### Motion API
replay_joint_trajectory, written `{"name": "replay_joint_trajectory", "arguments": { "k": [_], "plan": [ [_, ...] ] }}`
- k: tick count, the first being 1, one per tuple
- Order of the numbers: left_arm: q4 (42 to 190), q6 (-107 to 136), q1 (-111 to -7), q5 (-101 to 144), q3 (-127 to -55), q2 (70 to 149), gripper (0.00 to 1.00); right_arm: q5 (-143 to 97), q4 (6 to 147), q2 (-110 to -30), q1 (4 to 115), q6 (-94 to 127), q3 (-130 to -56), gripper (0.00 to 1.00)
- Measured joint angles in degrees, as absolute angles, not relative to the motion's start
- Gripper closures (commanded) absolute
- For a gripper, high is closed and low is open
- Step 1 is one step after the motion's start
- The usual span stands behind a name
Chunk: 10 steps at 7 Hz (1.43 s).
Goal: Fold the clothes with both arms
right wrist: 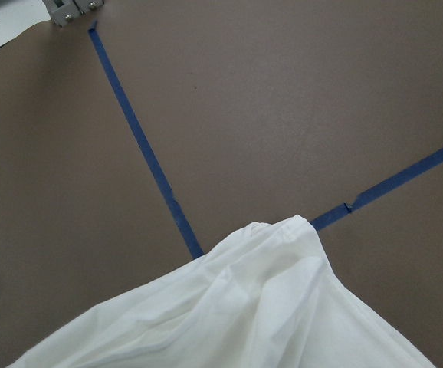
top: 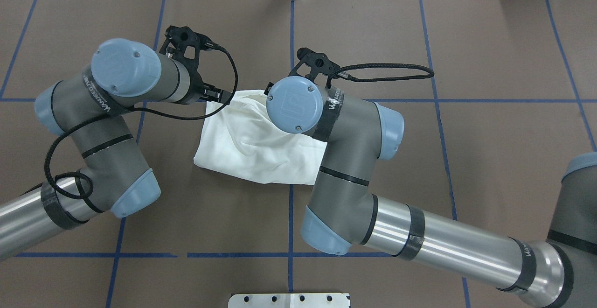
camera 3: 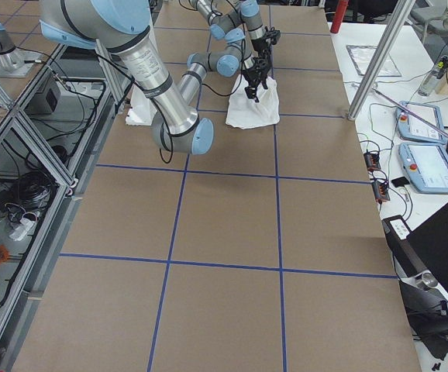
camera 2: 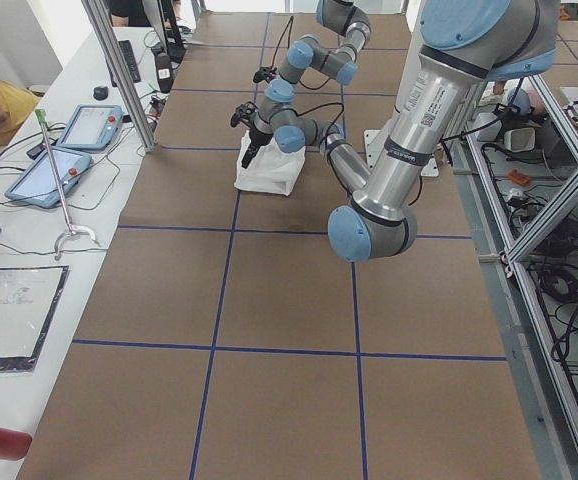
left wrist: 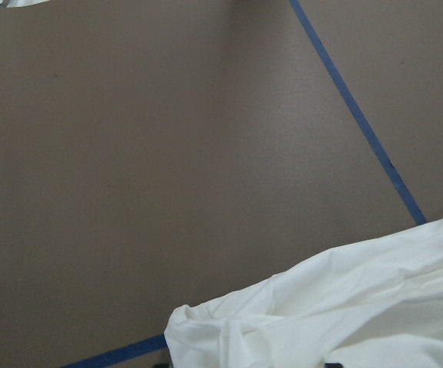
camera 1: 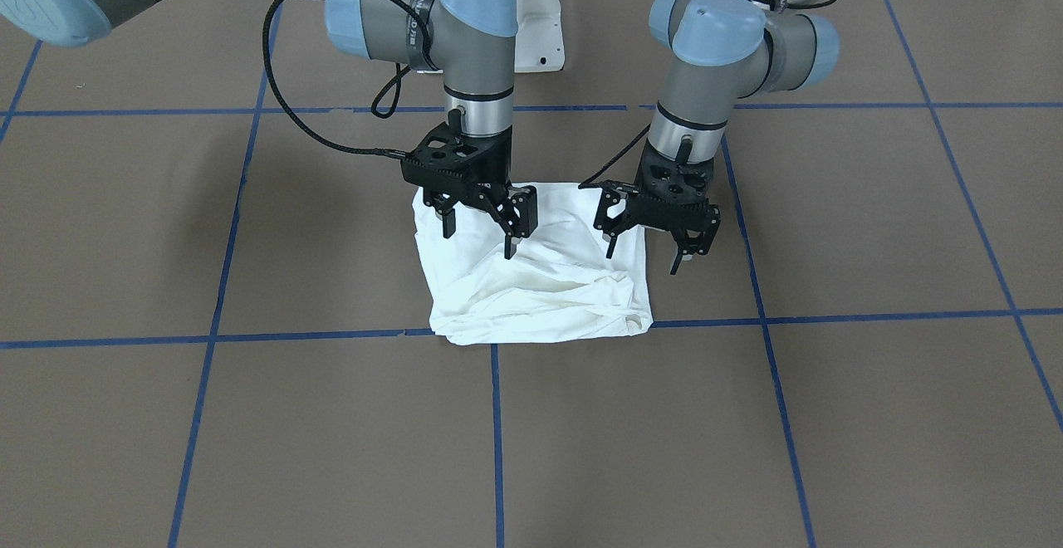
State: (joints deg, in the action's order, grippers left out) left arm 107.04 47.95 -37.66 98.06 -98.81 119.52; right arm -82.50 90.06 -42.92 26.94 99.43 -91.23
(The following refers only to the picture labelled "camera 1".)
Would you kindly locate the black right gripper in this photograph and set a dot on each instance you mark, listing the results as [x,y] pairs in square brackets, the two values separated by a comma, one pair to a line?
[502,163]

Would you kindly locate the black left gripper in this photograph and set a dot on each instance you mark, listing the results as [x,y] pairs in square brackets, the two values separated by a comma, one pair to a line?
[704,178]

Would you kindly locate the white long-sleeve printed shirt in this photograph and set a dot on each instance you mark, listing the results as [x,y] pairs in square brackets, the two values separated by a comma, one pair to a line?
[562,284]

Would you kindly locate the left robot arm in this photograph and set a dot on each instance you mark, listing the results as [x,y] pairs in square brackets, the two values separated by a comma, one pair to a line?
[724,51]

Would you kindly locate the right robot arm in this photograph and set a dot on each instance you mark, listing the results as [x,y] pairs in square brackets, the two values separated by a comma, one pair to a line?
[472,43]

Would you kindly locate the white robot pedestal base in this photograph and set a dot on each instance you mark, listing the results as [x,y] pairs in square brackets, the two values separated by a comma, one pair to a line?
[540,46]

